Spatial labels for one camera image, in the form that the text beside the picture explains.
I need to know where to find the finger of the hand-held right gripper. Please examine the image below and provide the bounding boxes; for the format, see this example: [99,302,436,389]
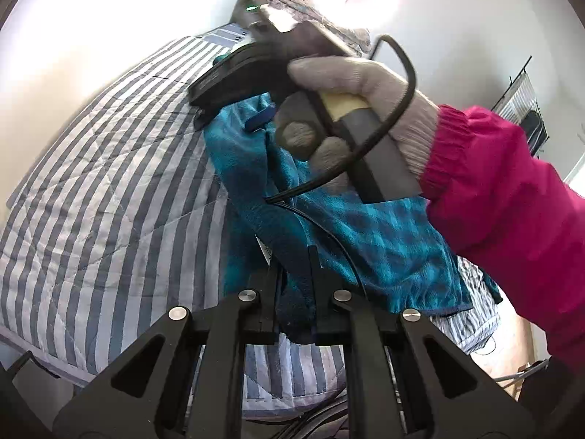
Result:
[244,101,279,132]
[193,107,220,132]

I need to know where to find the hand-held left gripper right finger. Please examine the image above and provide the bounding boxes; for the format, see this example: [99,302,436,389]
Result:
[308,246,536,439]

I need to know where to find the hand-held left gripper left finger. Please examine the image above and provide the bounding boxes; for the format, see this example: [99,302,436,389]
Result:
[52,260,280,439]

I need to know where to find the teal plaid fleece garment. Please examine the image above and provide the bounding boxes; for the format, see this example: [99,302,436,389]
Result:
[203,94,473,345]

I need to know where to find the person's right forearm pink sleeve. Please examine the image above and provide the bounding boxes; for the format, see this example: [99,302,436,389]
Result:
[419,104,585,376]

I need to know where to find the black clothes rack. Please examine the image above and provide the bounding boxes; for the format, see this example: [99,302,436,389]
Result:
[491,55,549,161]

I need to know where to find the dark hanging clothes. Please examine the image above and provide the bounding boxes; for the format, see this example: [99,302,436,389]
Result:
[520,109,548,148]

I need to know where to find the blue checkered bed sheet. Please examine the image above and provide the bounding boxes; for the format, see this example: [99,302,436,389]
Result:
[201,22,257,52]

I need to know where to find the floral pillow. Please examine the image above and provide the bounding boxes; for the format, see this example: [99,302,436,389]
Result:
[256,0,372,58]

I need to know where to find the blue white striped blanket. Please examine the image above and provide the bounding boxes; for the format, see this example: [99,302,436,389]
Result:
[0,34,503,421]

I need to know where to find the black chair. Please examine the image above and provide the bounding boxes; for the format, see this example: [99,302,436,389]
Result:
[0,350,62,382]

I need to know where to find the striped hanging towel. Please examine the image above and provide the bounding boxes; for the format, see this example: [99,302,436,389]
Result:
[497,75,532,125]

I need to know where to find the window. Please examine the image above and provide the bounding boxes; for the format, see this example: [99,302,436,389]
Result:
[564,137,585,188]

